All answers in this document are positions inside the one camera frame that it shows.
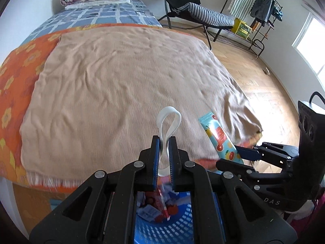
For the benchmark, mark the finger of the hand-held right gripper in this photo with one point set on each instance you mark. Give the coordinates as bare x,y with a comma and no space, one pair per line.
246,153
233,166

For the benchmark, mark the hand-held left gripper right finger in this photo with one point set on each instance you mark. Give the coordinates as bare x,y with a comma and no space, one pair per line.
172,157

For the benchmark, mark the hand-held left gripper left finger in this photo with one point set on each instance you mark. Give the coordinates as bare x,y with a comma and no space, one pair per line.
156,157

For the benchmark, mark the white wristband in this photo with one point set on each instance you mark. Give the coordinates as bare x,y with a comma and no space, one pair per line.
164,169

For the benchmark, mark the colourful snack packet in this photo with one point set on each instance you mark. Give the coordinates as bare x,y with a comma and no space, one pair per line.
218,134

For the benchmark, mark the blue plastic basket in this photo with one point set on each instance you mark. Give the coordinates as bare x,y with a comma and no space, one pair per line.
177,230

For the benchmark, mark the pink fuzzy cloth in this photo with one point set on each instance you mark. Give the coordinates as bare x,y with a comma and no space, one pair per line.
304,221

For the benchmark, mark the beige blanket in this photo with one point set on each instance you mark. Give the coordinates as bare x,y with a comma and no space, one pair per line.
127,81

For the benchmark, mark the small floor object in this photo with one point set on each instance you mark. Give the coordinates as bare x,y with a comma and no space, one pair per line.
266,70

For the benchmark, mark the black drying rack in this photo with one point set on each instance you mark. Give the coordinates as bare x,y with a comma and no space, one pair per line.
256,43

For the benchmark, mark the window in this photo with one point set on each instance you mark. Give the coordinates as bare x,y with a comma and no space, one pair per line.
311,45

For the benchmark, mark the yellow crate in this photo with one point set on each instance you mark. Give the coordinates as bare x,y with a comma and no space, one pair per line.
241,29

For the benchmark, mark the striped chair cushion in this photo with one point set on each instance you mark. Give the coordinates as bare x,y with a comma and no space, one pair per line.
210,15

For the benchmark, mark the teal hanging garment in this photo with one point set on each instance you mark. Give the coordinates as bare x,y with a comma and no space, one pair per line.
278,14

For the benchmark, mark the dark hanging jacket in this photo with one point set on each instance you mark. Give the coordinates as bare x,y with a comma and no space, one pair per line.
261,7

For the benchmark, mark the blue checkered bed sheet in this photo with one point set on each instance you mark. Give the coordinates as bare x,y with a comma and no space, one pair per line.
101,15

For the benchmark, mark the orange floral blanket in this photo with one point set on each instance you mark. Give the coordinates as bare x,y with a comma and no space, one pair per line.
17,81

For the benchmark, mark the folded white sheet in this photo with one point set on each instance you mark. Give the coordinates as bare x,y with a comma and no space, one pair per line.
83,5

